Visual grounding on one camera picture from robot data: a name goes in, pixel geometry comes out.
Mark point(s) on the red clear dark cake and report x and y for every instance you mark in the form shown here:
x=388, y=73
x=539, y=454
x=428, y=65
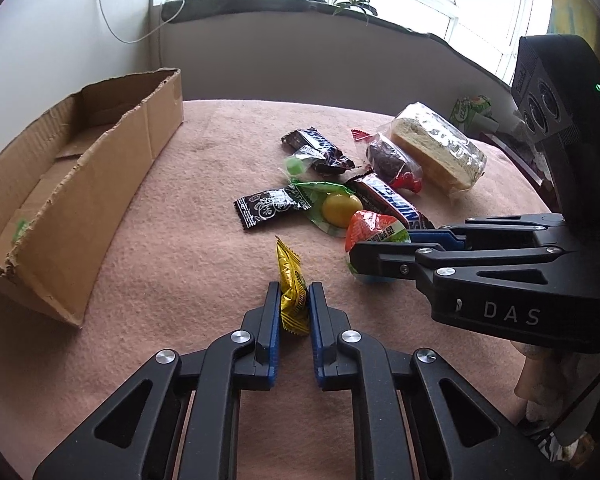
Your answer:
x=397, y=169

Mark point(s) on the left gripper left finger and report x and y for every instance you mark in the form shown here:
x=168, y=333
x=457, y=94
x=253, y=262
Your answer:
x=267, y=342

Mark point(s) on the green printed carton box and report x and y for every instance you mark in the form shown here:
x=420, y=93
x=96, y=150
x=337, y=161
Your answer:
x=473, y=116

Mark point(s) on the small green candy clear bag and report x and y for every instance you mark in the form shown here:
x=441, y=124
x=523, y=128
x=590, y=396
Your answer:
x=295, y=167

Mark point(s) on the yellow ball green wrapper candy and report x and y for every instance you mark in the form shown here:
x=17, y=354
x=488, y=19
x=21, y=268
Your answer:
x=332, y=205

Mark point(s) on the pink blanket table cover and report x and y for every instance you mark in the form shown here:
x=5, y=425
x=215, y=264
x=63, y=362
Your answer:
x=181, y=271

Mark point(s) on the snickers bar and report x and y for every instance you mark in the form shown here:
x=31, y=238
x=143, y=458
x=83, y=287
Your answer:
x=377, y=196
x=328, y=159

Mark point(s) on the open cardboard box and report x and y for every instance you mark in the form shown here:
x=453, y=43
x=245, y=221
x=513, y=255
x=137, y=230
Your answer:
x=67, y=180

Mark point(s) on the small spider plant offshoot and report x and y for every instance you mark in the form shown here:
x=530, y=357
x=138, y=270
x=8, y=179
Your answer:
x=364, y=6

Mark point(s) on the bread loaf slice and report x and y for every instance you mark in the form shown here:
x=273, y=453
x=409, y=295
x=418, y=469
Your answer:
x=447, y=157

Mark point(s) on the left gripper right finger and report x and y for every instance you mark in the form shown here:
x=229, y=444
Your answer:
x=323, y=337

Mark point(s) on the yellow candy wrapper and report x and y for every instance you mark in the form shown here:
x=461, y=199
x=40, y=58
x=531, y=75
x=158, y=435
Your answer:
x=294, y=313

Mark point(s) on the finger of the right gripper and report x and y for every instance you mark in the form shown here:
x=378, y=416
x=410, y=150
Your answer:
x=446, y=239
x=386, y=260

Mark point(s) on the black white patterned snack packet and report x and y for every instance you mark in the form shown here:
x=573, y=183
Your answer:
x=255, y=209

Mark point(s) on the yellow green wall map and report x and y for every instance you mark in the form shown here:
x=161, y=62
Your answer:
x=575, y=17

